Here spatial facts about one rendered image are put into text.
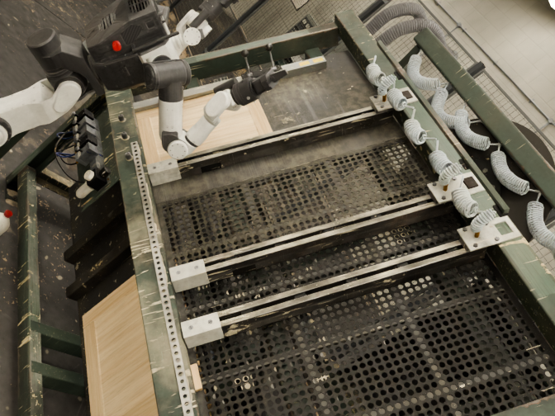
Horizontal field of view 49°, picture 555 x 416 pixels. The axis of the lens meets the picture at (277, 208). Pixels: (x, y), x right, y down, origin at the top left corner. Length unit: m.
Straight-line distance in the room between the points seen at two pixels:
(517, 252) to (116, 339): 1.57
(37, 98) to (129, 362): 1.08
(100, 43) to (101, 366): 1.27
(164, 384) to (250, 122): 1.28
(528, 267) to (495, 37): 6.86
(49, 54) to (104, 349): 1.18
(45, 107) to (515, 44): 6.99
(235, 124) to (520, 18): 6.55
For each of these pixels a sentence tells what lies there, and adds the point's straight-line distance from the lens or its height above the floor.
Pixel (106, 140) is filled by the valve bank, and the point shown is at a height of 0.77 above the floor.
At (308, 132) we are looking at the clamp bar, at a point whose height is 1.50.
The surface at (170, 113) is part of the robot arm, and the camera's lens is 2.30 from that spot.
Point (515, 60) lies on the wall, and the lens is 8.50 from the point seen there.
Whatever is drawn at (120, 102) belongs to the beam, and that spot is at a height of 0.86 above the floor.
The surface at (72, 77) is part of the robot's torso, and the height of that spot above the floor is 1.00.
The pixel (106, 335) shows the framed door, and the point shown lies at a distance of 2.67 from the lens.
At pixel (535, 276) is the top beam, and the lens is 2.14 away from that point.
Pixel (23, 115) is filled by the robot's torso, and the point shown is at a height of 0.75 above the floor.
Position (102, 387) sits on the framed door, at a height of 0.33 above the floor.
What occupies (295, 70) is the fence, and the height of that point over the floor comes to 1.56.
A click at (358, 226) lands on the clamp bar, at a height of 1.51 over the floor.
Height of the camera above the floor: 1.97
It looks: 17 degrees down
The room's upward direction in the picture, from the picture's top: 52 degrees clockwise
